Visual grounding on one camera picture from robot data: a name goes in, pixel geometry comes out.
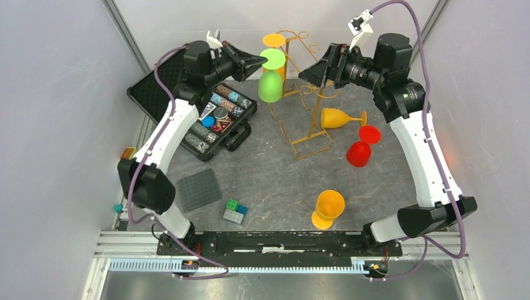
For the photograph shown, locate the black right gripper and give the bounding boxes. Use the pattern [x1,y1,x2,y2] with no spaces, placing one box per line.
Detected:
[299,42,386,91]

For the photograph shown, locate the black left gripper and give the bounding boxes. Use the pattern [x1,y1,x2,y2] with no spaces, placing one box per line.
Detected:
[204,42,268,86]

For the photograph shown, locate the green plastic wine glass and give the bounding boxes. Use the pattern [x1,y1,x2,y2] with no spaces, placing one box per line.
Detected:
[258,48,286,103]

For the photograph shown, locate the yellow plastic wine glass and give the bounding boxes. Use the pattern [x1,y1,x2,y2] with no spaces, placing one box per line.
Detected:
[262,33,286,82]
[311,190,346,230]
[321,107,368,129]

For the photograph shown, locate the gold wire wine glass rack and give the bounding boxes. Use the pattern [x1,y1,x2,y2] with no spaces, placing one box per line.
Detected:
[268,29,336,160]

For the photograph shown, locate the red plastic wine glass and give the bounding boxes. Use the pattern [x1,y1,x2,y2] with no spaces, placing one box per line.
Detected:
[346,125,381,168]

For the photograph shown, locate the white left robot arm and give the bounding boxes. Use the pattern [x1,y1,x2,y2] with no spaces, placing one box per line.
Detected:
[117,41,267,255]

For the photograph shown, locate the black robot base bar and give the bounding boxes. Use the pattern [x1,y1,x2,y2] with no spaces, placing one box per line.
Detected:
[157,229,403,268]

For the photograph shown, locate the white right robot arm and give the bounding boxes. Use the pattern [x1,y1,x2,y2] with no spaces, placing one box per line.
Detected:
[298,33,478,255]

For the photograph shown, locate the black poker chip case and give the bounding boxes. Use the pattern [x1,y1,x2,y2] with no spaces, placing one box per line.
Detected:
[127,56,258,161]

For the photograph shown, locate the grey building baseplate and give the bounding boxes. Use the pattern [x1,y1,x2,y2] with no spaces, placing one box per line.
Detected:
[176,169,222,213]

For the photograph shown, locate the yellow orange toy brick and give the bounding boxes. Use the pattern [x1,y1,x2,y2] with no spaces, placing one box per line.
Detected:
[120,147,136,159]

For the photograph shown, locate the green grey blue bricks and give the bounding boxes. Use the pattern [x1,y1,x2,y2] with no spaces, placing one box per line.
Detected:
[222,199,248,225]

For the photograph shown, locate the small teal toy brick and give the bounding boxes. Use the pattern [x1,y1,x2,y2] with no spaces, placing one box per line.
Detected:
[114,204,123,214]

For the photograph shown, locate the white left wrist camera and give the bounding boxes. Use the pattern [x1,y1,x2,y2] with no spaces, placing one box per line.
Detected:
[206,29,223,49]

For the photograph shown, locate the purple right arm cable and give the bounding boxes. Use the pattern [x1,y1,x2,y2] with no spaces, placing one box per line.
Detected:
[364,0,467,283]

